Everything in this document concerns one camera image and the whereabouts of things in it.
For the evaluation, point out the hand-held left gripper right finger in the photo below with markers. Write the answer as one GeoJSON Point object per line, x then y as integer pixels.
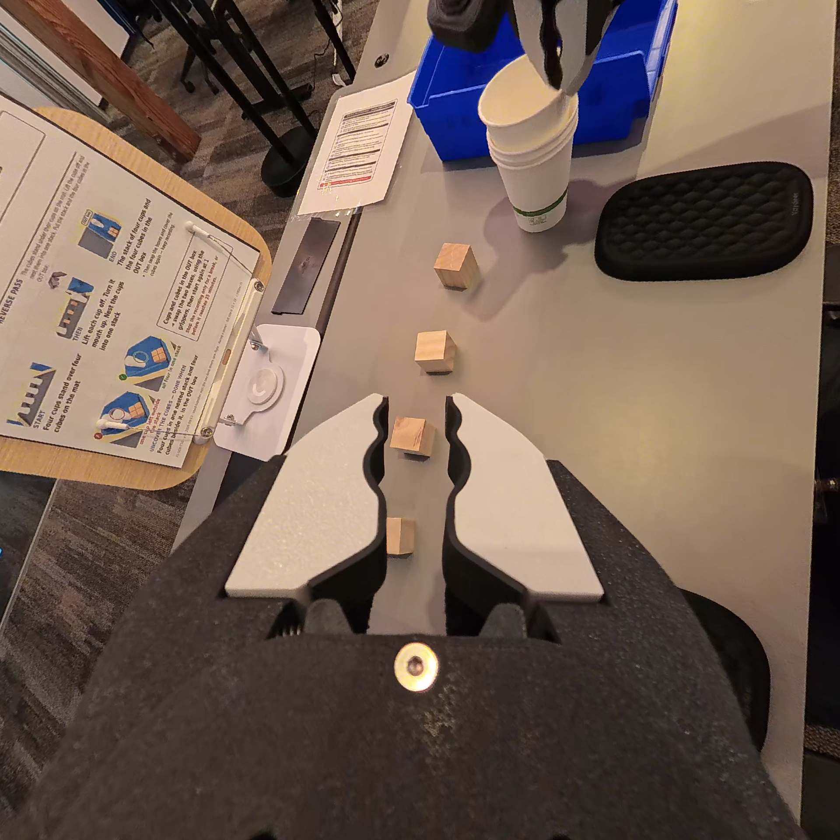
{"type": "Point", "coordinates": [518, 525]}

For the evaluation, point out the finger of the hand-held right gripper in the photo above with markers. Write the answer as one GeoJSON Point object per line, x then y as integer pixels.
{"type": "Point", "coordinates": [584, 33]}
{"type": "Point", "coordinates": [528, 26]}

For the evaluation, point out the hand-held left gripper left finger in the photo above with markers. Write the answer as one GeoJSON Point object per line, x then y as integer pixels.
{"type": "Point", "coordinates": [308, 518]}

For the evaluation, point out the blue plastic bin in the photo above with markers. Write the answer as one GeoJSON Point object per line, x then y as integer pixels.
{"type": "Point", "coordinates": [459, 111]}

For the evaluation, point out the wooden cube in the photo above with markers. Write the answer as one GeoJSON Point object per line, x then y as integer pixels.
{"type": "Point", "coordinates": [454, 266]}
{"type": "Point", "coordinates": [400, 537]}
{"type": "Point", "coordinates": [412, 435]}
{"type": "Point", "coordinates": [434, 351]}

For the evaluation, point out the instruction sheet on stand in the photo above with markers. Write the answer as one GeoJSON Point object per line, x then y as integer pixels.
{"type": "Point", "coordinates": [282, 394]}

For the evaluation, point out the paper sheet in plastic sleeve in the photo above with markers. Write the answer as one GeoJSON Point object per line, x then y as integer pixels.
{"type": "Point", "coordinates": [354, 157]}

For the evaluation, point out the black wrist rest pad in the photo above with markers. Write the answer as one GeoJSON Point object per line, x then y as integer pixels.
{"type": "Point", "coordinates": [702, 223]}
{"type": "Point", "coordinates": [741, 669]}

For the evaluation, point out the black flat strip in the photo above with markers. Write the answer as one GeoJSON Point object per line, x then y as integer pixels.
{"type": "Point", "coordinates": [307, 262]}

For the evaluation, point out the wooden post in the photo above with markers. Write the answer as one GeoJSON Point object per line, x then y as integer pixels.
{"type": "Point", "coordinates": [118, 85]}

